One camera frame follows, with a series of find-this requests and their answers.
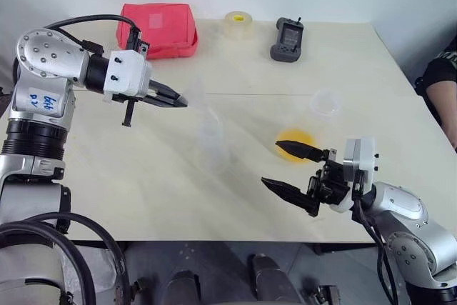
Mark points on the dark grey handheld controller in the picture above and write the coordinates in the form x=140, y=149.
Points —
x=287, y=42

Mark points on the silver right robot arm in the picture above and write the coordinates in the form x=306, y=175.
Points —
x=410, y=233

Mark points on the cup of orange liquid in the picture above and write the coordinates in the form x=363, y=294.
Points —
x=296, y=135

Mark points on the black printed shirt sleeve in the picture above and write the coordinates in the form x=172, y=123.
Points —
x=442, y=65

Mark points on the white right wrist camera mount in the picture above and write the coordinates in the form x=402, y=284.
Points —
x=360, y=162

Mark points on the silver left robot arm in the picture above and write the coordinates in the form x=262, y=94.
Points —
x=46, y=56

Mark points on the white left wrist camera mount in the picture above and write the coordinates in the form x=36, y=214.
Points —
x=126, y=73

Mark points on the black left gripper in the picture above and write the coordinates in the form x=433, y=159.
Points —
x=128, y=112

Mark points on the clear plastic bottle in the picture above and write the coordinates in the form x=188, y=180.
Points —
x=213, y=140

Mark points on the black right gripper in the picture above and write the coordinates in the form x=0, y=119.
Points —
x=330, y=185

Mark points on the person bare forearm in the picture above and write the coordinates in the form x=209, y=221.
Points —
x=444, y=105

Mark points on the dark rounded shape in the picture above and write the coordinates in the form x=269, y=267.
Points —
x=271, y=280
x=184, y=289

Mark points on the red fabric pouch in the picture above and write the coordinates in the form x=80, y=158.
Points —
x=157, y=31

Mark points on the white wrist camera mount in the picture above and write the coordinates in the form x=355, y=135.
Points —
x=126, y=73
x=360, y=162

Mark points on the white label blue writing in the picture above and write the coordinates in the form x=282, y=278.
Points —
x=43, y=101

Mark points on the clear tape roll yellow core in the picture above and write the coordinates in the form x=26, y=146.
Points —
x=239, y=24

